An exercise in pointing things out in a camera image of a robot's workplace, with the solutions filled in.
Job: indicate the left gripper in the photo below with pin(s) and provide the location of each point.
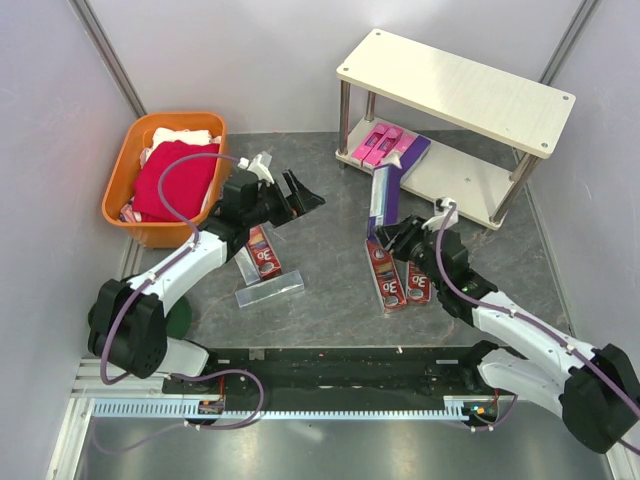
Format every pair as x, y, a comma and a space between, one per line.
295, 205

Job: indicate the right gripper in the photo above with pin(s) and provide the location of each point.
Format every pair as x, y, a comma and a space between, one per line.
411, 227

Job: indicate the red 3d toothpaste box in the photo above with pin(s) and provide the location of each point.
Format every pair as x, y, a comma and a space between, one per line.
263, 255
418, 286
385, 276

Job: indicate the pink toothpaste box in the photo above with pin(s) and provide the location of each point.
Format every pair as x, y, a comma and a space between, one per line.
386, 143
401, 146
363, 152

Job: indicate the holographic purple toothpaste box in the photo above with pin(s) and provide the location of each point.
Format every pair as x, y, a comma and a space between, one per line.
411, 158

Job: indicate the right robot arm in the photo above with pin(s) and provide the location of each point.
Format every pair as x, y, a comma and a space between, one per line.
594, 391

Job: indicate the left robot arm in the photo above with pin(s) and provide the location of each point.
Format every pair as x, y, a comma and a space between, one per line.
128, 327

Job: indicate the white two-tier shelf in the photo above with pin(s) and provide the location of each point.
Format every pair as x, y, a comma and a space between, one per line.
517, 112

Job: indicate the silver toothpaste box long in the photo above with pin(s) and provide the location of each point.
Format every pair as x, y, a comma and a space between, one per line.
291, 282

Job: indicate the silver toothpaste box small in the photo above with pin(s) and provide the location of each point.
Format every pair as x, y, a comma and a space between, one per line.
247, 268

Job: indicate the red folded cloth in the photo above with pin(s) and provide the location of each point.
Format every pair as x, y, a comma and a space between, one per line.
185, 187

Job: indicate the white cloth in basket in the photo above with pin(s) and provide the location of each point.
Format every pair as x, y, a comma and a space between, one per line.
189, 137

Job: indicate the small pink packet in basket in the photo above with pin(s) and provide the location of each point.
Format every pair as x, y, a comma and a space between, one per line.
128, 214

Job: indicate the orange plastic basket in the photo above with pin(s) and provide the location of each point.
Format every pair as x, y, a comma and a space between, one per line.
120, 188

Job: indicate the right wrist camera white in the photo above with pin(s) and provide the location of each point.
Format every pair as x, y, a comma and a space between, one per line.
445, 210

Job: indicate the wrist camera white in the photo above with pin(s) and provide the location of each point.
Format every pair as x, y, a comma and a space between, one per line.
445, 210
259, 165

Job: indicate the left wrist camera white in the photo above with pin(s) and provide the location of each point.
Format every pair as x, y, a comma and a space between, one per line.
259, 165

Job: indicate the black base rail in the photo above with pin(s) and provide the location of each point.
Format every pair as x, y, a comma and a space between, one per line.
345, 377

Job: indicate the white cable duct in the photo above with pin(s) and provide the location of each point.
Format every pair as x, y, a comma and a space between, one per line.
447, 409

